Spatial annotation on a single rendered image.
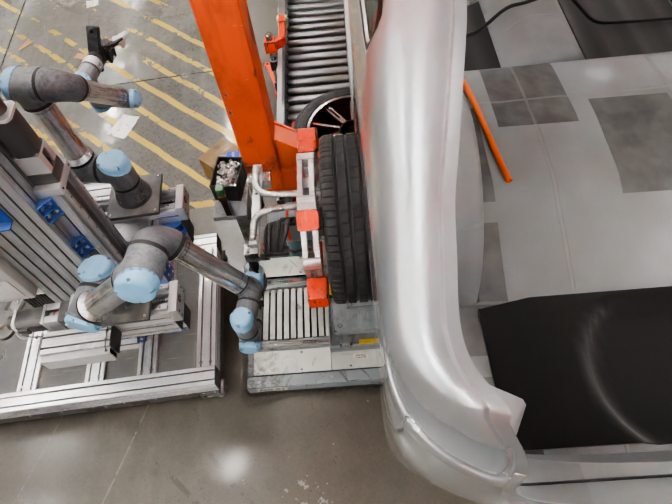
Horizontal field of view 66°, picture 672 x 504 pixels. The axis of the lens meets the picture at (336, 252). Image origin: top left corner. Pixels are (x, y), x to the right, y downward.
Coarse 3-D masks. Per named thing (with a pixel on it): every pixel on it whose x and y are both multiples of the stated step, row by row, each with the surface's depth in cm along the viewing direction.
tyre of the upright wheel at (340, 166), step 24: (336, 144) 182; (336, 168) 175; (360, 168) 175; (336, 192) 172; (360, 192) 171; (336, 216) 171; (360, 216) 171; (336, 240) 172; (360, 240) 172; (336, 264) 175; (360, 264) 176; (336, 288) 183; (360, 288) 184
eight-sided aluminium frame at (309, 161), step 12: (300, 156) 187; (312, 156) 186; (300, 168) 184; (312, 168) 183; (300, 180) 181; (312, 180) 180; (300, 192) 178; (312, 192) 177; (300, 204) 176; (312, 204) 176; (312, 240) 228; (324, 240) 227; (324, 252) 223; (312, 264) 180; (324, 264) 220; (312, 276) 190; (324, 276) 194
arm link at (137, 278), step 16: (144, 240) 146; (128, 256) 144; (144, 256) 144; (160, 256) 147; (112, 272) 148; (128, 272) 141; (144, 272) 142; (160, 272) 146; (80, 288) 174; (96, 288) 162; (112, 288) 151; (128, 288) 142; (144, 288) 142; (80, 304) 166; (96, 304) 161; (112, 304) 158; (64, 320) 170; (80, 320) 167; (96, 320) 168
